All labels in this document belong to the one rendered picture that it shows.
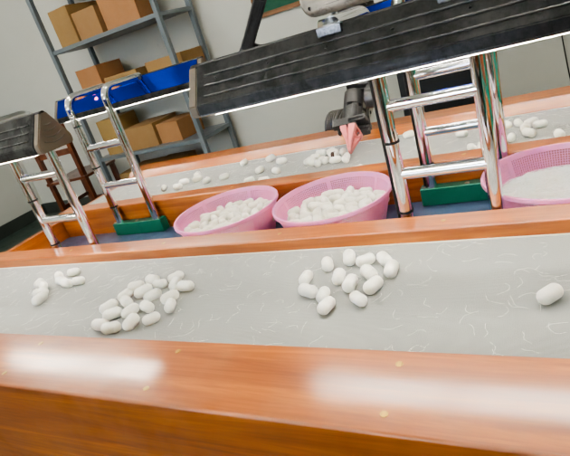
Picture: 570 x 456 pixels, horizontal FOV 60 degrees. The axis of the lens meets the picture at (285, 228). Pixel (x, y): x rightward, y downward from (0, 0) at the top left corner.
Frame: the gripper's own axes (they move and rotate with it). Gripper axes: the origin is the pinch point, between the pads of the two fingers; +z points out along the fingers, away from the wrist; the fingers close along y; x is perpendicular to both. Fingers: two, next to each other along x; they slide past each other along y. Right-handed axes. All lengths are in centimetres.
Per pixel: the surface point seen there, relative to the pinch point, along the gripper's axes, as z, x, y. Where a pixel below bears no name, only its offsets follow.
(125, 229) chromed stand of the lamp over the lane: 21, -11, -70
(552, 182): 28, -18, 48
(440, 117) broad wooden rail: -13.0, 10.8, 22.5
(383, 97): 24, -47, 26
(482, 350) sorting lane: 65, -49, 39
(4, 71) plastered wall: -214, 70, -391
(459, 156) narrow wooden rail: 15.5, -12.1, 31.2
